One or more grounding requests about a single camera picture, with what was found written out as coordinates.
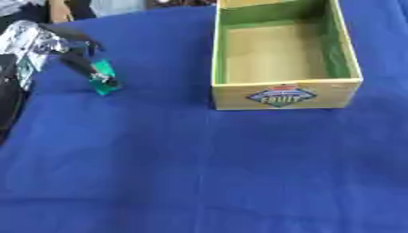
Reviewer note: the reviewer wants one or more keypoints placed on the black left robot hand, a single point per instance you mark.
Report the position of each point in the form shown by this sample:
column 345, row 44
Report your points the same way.
column 77, row 59

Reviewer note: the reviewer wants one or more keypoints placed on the green rectangular block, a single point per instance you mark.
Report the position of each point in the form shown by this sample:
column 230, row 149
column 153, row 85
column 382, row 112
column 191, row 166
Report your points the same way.
column 105, row 79

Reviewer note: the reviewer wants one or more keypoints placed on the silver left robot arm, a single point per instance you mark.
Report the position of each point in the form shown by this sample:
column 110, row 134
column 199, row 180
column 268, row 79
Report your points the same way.
column 21, row 57

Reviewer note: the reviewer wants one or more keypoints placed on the tan cardboard box green inside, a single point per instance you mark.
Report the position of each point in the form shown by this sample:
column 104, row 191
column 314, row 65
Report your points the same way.
column 284, row 57

